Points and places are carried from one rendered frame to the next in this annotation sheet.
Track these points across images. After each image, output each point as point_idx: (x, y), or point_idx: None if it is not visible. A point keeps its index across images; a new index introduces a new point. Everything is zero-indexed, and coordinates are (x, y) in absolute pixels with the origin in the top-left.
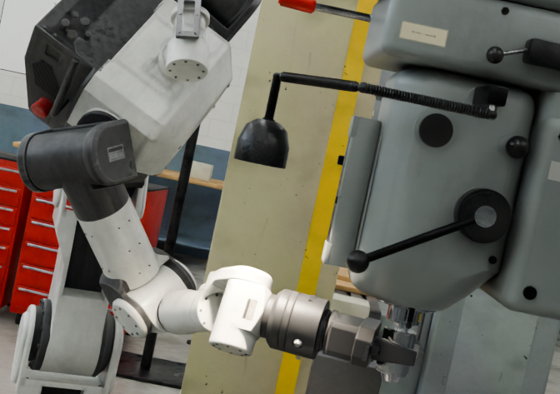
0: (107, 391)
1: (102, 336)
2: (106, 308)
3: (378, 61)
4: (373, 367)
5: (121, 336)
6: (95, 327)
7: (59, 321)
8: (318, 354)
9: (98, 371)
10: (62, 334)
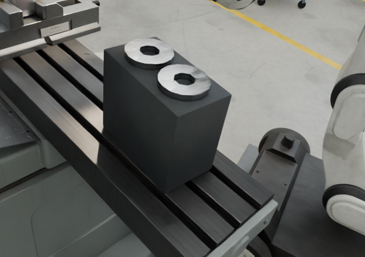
0: (327, 127)
1: (339, 80)
2: (350, 61)
3: None
4: (112, 47)
5: (350, 95)
6: (343, 71)
7: (348, 58)
8: (155, 37)
9: (331, 106)
10: (342, 68)
